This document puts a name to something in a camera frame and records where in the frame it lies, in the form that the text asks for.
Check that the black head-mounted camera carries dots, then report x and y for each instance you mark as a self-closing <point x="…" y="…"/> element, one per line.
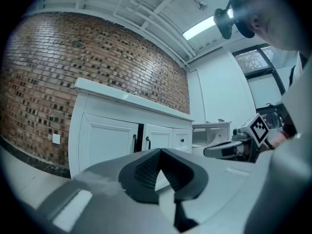
<point x="223" y="23"/>

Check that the white basin countertop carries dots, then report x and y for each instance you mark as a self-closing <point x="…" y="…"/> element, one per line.
<point x="109" y="92"/>

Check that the white large drawer front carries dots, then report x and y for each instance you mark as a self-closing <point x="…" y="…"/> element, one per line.
<point x="179" y="134"/>

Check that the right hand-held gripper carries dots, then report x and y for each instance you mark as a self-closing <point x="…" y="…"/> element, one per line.
<point x="258" y="130"/>

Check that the chrome faucet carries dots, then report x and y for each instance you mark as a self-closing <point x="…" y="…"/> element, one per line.
<point x="135" y="94"/>

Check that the white wall plate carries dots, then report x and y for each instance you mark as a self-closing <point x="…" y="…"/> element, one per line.
<point x="56" y="138"/>

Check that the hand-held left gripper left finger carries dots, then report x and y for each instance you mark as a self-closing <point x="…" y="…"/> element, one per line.
<point x="136" y="177"/>

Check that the white ceiling pipe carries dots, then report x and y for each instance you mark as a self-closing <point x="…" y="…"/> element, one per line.
<point x="146" y="13"/>

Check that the ceiling light panel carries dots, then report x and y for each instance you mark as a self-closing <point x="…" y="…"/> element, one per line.
<point x="200" y="27"/>

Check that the person's head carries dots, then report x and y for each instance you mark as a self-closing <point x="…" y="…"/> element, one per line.
<point x="275" y="16"/>

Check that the person's right forearm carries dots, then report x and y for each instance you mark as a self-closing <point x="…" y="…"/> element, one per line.
<point x="278" y="140"/>

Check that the white closed cabinet panel door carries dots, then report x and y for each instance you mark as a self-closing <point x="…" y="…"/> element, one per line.
<point x="158" y="136"/>

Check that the person's white shirt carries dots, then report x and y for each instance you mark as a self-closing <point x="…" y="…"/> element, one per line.
<point x="299" y="86"/>

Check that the white vanity cabinet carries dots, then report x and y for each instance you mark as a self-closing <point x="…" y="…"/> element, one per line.
<point x="80" y="130"/>

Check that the black framed window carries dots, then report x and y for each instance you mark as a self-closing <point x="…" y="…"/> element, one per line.
<point x="253" y="60"/>

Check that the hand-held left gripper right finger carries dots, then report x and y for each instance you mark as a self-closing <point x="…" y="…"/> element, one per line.
<point x="185" y="177"/>

